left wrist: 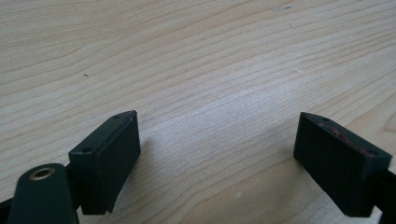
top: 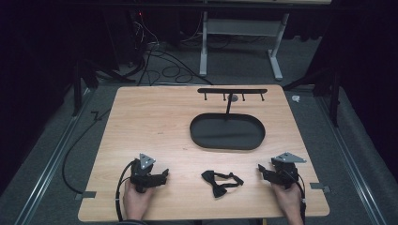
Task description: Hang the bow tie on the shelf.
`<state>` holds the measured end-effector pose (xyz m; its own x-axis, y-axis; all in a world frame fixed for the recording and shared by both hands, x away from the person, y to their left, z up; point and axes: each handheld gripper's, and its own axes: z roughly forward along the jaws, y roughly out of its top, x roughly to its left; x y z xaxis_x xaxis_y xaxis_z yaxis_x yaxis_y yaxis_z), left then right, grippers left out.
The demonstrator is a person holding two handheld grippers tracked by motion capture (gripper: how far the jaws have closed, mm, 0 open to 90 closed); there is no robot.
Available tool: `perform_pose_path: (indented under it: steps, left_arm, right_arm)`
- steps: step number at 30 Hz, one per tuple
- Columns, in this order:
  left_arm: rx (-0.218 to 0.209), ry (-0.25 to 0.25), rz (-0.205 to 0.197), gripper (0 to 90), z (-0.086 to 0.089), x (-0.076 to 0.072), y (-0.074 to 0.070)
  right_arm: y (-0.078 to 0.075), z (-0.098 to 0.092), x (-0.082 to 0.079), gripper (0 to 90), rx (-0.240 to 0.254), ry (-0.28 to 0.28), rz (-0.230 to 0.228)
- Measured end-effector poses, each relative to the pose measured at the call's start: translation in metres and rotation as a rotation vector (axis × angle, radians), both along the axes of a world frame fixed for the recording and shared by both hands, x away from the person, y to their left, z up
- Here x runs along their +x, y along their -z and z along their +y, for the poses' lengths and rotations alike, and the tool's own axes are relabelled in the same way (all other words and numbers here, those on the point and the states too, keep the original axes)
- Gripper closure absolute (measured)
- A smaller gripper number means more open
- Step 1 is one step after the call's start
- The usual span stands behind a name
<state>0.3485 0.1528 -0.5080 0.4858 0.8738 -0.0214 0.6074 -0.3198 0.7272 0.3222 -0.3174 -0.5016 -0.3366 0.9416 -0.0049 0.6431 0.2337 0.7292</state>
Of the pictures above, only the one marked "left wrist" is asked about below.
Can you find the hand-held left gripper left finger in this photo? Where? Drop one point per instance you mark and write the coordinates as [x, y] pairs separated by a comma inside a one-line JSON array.
[[106, 161]]

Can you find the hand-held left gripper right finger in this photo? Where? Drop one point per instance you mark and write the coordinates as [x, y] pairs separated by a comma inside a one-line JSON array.
[[336, 165]]

